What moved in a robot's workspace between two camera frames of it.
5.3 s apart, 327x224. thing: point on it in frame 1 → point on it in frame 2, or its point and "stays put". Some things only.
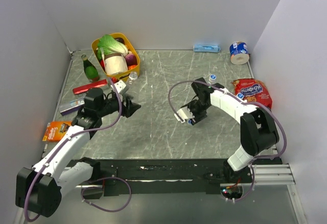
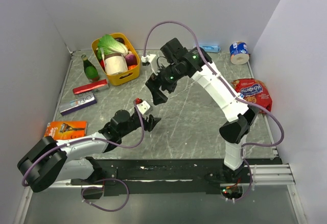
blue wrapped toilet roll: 239,52 stays put
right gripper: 197,117 → 154,83
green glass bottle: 91,70 stays put
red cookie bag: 253,90 stays put
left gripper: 130,107 → 152,122
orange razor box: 55,130 stays put
